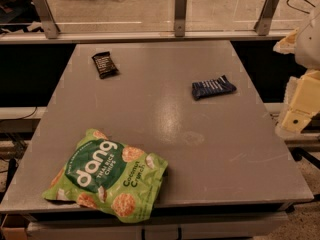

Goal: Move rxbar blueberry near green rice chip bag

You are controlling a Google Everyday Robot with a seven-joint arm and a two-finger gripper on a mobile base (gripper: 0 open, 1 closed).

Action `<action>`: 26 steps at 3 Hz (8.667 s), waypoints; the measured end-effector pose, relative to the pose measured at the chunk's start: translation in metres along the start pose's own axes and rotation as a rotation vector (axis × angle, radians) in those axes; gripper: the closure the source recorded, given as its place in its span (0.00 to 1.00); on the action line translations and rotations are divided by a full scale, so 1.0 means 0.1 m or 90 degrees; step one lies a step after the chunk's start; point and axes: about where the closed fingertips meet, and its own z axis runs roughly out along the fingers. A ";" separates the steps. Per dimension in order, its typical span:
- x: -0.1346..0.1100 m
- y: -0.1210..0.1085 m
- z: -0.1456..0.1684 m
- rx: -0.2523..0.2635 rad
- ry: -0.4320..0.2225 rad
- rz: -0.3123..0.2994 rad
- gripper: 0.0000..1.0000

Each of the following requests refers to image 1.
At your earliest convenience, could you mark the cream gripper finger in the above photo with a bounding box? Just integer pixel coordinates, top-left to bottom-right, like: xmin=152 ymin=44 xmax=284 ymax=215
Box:
xmin=273 ymin=29 xmax=298 ymax=54
xmin=275 ymin=69 xmax=320 ymax=138

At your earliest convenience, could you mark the blue rxbar blueberry wrapper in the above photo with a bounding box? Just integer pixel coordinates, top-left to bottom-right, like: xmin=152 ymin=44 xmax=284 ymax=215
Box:
xmin=192 ymin=75 xmax=237 ymax=100

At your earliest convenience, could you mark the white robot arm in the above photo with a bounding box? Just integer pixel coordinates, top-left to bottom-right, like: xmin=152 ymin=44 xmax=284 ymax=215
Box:
xmin=273 ymin=5 xmax=320 ymax=138

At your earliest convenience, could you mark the green rice chip bag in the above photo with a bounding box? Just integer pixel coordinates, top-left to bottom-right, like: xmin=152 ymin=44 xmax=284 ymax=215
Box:
xmin=42 ymin=129 xmax=168 ymax=223

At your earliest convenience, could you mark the dark brown snack bar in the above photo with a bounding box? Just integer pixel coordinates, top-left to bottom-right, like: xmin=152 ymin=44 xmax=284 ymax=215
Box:
xmin=92 ymin=51 xmax=118 ymax=79

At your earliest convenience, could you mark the cardboard box corner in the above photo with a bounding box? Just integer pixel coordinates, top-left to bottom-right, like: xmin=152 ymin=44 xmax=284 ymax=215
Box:
xmin=1 ymin=214 xmax=28 ymax=240

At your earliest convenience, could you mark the right metal bracket post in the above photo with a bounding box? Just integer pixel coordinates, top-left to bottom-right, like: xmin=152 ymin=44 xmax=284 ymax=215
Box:
xmin=254 ymin=0 xmax=280 ymax=36

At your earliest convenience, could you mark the metal bracket post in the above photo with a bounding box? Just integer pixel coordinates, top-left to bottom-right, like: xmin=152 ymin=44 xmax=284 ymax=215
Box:
xmin=32 ymin=0 xmax=60 ymax=39
xmin=254 ymin=0 xmax=280 ymax=36
xmin=174 ymin=0 xmax=187 ymax=37

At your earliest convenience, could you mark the middle metal bracket post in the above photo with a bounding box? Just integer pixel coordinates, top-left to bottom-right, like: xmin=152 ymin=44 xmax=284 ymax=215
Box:
xmin=174 ymin=0 xmax=187 ymax=37

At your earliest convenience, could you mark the left metal bracket post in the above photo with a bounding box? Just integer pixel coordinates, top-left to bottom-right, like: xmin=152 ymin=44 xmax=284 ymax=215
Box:
xmin=32 ymin=0 xmax=60 ymax=39

